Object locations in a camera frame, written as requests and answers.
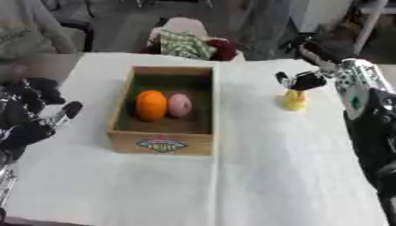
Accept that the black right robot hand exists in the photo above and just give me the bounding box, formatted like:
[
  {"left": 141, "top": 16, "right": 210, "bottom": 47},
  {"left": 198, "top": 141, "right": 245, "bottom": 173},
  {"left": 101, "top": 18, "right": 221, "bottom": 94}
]
[{"left": 273, "top": 34, "right": 359, "bottom": 92}]

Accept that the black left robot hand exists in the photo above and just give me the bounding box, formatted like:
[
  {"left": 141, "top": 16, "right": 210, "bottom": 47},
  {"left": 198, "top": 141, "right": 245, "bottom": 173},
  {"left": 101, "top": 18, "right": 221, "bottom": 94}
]
[{"left": 0, "top": 77, "right": 86, "bottom": 162}]

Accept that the yellow toy fruit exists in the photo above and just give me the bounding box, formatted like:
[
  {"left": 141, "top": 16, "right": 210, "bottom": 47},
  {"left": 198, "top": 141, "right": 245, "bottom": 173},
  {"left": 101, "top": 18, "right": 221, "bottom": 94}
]
[{"left": 281, "top": 88, "right": 309, "bottom": 112}]

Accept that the tan cardboard box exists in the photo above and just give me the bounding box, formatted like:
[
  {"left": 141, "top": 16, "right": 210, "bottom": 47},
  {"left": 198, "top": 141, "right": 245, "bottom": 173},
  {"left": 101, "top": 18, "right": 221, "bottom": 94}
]
[{"left": 105, "top": 65, "right": 217, "bottom": 156}]

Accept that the white table leg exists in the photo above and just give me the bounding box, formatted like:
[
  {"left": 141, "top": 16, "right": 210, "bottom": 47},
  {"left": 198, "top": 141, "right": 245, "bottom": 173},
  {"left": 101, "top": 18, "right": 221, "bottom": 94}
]
[{"left": 351, "top": 0, "right": 390, "bottom": 56}]

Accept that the dark red cloth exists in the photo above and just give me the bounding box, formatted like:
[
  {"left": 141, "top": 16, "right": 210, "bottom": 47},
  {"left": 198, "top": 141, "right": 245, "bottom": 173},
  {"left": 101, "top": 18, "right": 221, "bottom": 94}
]
[{"left": 205, "top": 38, "right": 239, "bottom": 62}]

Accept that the person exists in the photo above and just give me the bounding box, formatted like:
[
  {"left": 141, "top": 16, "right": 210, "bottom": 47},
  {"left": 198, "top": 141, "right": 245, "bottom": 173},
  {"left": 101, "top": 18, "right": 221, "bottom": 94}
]
[{"left": 0, "top": 0, "right": 80, "bottom": 78}]

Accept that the black office chair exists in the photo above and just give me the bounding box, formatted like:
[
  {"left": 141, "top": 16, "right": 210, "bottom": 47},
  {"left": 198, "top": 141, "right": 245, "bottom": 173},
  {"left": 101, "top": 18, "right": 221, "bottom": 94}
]
[{"left": 40, "top": 0, "right": 98, "bottom": 53}]

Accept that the chair with cloth pile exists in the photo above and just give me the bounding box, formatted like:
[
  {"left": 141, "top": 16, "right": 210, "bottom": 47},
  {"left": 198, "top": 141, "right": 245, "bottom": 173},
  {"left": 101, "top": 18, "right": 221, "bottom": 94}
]
[{"left": 139, "top": 17, "right": 248, "bottom": 63}]

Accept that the orange toy fruit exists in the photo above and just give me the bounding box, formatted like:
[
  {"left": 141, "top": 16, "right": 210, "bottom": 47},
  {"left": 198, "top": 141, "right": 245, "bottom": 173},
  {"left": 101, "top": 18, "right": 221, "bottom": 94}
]
[{"left": 134, "top": 89, "right": 171, "bottom": 122}]

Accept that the green checked cloth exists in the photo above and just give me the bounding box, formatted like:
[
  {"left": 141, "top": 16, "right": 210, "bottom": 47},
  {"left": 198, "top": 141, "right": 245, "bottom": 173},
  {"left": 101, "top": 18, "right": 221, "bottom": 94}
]
[{"left": 157, "top": 28, "right": 218, "bottom": 61}]

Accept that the pink toy donut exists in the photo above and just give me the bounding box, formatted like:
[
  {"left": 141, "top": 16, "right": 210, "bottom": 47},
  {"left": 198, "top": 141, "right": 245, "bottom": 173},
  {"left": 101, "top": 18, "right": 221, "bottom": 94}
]
[{"left": 165, "top": 93, "right": 194, "bottom": 119}]

